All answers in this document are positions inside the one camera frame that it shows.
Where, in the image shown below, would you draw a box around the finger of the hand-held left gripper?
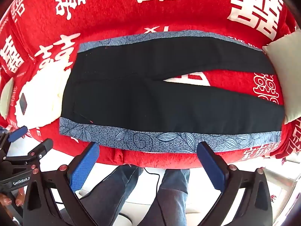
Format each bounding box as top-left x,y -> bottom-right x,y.
6,138 -> 54,164
0,126 -> 28,151

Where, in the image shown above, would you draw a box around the white pillow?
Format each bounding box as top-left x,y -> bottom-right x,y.
262,28 -> 301,125
0,77 -> 15,120

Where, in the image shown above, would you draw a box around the person's left hand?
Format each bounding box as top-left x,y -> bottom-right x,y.
0,188 -> 25,208

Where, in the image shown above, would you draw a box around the grey metal frame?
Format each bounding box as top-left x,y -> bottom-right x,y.
266,162 -> 299,193

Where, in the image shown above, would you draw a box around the person's right leg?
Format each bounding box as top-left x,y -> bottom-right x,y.
150,168 -> 191,226

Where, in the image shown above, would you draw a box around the black cable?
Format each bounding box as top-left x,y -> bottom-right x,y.
143,167 -> 161,193

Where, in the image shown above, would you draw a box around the black pants with blue stripe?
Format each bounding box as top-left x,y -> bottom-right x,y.
59,29 -> 285,153

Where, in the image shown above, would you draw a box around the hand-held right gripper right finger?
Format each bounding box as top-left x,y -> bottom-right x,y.
196,141 -> 273,226

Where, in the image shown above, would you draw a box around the small black flat object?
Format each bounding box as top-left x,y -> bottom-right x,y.
19,93 -> 29,116

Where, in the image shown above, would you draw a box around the person's left leg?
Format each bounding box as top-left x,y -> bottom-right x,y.
75,165 -> 144,226

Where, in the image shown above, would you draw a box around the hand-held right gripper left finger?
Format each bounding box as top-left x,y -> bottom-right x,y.
22,142 -> 100,226

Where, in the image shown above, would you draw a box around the red printed blanket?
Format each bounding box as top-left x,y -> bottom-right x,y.
0,0 -> 301,170

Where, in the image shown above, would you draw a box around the person's leg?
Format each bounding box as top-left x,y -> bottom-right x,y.
75,165 -> 144,226
150,168 -> 191,226

